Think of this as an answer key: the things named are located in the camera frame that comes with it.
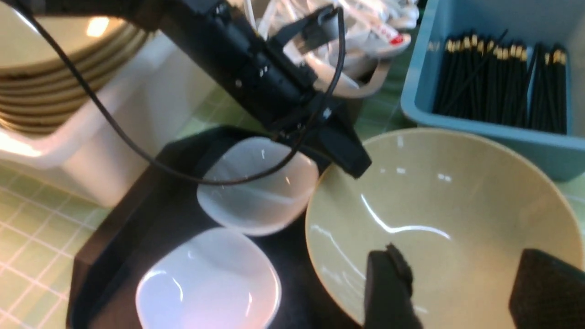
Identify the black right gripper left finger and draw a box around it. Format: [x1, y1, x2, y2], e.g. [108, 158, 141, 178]
[363, 244, 423, 329]

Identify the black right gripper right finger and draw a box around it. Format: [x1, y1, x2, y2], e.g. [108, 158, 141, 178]
[509, 249, 585, 329]

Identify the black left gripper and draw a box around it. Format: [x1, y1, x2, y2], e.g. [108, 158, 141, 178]
[160, 0, 372, 179]

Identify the white square dish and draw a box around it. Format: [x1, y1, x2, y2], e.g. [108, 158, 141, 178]
[135, 228, 282, 329]
[197, 137, 319, 237]

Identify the tan noodle bowl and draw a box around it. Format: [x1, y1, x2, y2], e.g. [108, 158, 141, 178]
[305, 128, 584, 329]

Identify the white square dish front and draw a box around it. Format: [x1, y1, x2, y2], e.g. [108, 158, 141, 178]
[135, 228, 282, 329]

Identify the grey spoon bin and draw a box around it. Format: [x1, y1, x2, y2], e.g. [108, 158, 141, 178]
[334, 59, 394, 122]

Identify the pile of white spoons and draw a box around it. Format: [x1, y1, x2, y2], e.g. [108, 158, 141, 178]
[235, 0, 419, 90]

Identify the bundle of black chopsticks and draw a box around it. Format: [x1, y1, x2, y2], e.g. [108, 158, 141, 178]
[432, 31, 570, 135]

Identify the black serving tray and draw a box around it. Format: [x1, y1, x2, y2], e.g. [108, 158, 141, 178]
[66, 126, 366, 329]

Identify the blue chopstick bin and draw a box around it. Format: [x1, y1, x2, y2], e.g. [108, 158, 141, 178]
[400, 0, 585, 181]

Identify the large white plastic bin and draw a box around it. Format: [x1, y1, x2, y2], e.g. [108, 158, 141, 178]
[0, 35, 217, 207]

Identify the stack of tan bowls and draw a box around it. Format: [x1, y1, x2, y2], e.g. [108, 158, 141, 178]
[0, 4, 153, 135]

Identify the black cable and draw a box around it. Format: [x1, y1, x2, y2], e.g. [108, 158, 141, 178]
[9, 0, 346, 186]

